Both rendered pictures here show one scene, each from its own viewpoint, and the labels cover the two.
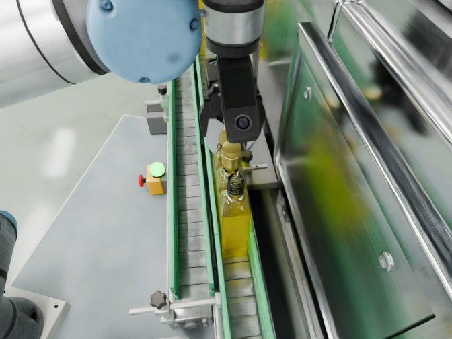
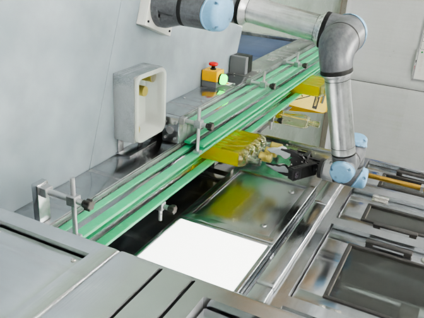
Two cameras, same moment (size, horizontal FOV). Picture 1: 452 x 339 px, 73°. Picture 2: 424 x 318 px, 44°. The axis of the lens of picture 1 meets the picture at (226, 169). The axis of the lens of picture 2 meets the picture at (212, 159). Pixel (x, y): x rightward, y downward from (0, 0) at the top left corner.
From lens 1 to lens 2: 1.52 m
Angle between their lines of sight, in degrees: 32
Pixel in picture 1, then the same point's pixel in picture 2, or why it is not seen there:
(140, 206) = (197, 63)
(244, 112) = (299, 175)
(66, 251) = not seen: hidden behind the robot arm
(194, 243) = not seen: hidden behind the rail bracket
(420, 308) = (262, 234)
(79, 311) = (159, 41)
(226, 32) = (326, 170)
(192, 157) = not seen: hidden behind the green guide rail
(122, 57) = (338, 168)
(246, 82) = (308, 174)
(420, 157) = (300, 229)
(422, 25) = (325, 227)
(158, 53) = (337, 175)
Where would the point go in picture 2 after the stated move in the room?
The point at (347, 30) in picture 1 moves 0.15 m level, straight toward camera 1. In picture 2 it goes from (320, 208) to (312, 206)
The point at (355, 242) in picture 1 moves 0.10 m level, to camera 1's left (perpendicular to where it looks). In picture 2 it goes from (255, 216) to (259, 188)
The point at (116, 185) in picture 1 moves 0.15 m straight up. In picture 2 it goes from (208, 40) to (241, 45)
